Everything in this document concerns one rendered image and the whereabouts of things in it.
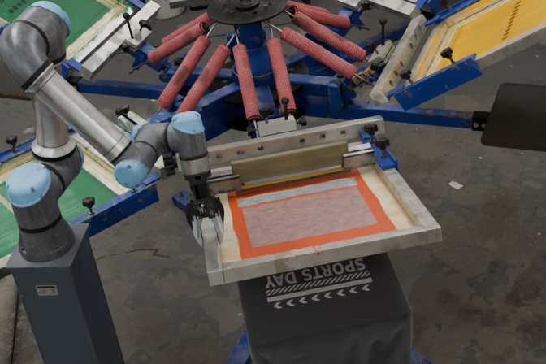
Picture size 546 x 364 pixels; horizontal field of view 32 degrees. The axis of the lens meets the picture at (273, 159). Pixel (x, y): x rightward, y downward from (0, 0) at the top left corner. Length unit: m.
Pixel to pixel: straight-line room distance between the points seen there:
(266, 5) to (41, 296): 1.39
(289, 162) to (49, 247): 0.76
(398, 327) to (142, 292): 1.89
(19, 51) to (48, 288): 0.69
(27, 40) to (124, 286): 2.22
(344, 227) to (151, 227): 2.25
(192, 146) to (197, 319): 1.81
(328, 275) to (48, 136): 0.88
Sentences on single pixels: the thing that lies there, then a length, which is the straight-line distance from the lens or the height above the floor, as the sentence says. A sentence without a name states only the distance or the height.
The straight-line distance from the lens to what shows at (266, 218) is 2.70.
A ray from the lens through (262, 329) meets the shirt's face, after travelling 2.64.
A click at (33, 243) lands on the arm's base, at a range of 2.62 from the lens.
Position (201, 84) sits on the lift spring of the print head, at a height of 1.13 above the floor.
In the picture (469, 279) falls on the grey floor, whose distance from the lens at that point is 4.19.
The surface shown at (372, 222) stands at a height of 1.18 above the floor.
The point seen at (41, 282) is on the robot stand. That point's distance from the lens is 2.68.
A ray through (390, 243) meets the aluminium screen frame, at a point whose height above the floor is 1.25.
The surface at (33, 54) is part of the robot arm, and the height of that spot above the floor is 1.79.
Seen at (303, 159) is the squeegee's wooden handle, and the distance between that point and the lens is 2.90.
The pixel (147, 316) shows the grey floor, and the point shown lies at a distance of 4.22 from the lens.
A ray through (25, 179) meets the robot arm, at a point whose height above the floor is 1.43.
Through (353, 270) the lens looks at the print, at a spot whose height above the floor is 0.95.
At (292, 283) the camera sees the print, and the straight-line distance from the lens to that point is 2.77.
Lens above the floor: 2.75
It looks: 33 degrees down
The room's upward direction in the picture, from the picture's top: 8 degrees counter-clockwise
